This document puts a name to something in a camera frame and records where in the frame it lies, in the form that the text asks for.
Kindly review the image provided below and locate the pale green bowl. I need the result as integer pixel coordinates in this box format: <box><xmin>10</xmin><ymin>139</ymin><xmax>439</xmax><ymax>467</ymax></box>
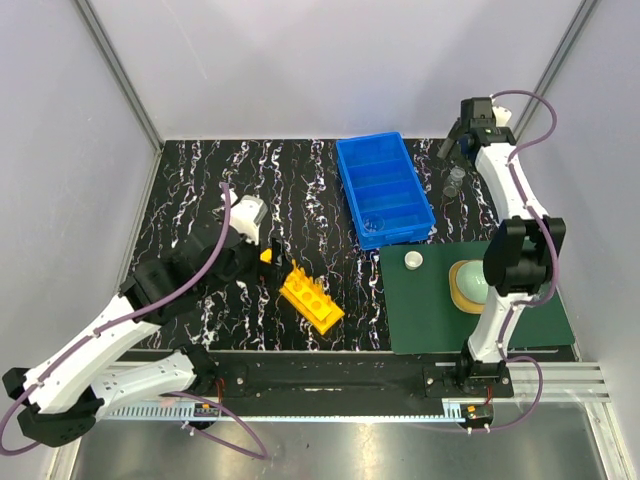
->
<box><xmin>456</xmin><ymin>260</ymin><xmax>489</xmax><ymax>305</ymax></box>

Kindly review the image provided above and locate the yellow test tube rack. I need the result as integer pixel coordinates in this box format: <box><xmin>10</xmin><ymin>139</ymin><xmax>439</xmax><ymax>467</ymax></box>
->
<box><xmin>280</xmin><ymin>262</ymin><xmax>345</xmax><ymax>335</ymax></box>

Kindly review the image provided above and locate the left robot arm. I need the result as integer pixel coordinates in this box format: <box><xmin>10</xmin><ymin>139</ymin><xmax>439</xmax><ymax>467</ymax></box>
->
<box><xmin>2</xmin><ymin>226</ymin><xmax>293</xmax><ymax>447</ymax></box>

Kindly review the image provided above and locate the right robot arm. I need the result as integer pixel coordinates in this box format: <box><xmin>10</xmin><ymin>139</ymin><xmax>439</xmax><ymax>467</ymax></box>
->
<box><xmin>434</xmin><ymin>97</ymin><xmax>566</xmax><ymax>397</ymax></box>

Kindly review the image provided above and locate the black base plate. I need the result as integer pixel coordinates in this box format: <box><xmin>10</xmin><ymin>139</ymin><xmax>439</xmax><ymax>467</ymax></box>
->
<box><xmin>176</xmin><ymin>351</ymin><xmax>514</xmax><ymax>400</ymax></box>

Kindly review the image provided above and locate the white round cap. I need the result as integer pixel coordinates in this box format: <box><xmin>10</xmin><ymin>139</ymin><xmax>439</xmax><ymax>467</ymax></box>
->
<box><xmin>404</xmin><ymin>251</ymin><xmax>424</xmax><ymax>271</ymax></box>

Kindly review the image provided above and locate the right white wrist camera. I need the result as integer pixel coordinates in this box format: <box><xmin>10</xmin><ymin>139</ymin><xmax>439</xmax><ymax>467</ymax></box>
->
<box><xmin>492</xmin><ymin>103</ymin><xmax>512</xmax><ymax>127</ymax></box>

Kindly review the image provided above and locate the small clear vial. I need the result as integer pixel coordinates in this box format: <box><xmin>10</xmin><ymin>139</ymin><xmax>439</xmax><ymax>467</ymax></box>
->
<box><xmin>443</xmin><ymin>167</ymin><xmax>466</xmax><ymax>198</ymax></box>

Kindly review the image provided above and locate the green mat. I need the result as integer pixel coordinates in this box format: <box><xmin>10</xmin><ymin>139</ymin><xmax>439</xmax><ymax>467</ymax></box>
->
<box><xmin>380</xmin><ymin>241</ymin><xmax>575</xmax><ymax>355</ymax></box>

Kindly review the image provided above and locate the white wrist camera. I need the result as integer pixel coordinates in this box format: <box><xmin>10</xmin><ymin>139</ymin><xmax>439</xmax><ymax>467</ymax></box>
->
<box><xmin>492</xmin><ymin>103</ymin><xmax>512</xmax><ymax>127</ymax></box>
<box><xmin>230</xmin><ymin>195</ymin><xmax>267</xmax><ymax>245</ymax></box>

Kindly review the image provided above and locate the aluminium frame rail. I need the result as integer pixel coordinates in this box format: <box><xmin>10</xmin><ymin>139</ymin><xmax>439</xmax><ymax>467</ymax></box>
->
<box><xmin>71</xmin><ymin>0</ymin><xmax>164</xmax><ymax>152</ymax></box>

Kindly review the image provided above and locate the clear round flask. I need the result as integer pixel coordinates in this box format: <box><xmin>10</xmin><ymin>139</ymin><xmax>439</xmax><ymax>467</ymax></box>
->
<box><xmin>363</xmin><ymin>213</ymin><xmax>385</xmax><ymax>234</ymax></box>

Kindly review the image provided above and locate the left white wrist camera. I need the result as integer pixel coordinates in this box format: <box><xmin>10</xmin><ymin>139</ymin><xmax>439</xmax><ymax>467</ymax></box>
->
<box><xmin>230</xmin><ymin>195</ymin><xmax>267</xmax><ymax>245</ymax></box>

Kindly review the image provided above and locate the blue plastic compartment bin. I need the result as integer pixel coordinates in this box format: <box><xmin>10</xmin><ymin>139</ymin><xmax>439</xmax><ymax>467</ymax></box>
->
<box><xmin>336</xmin><ymin>132</ymin><xmax>435</xmax><ymax>250</ymax></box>

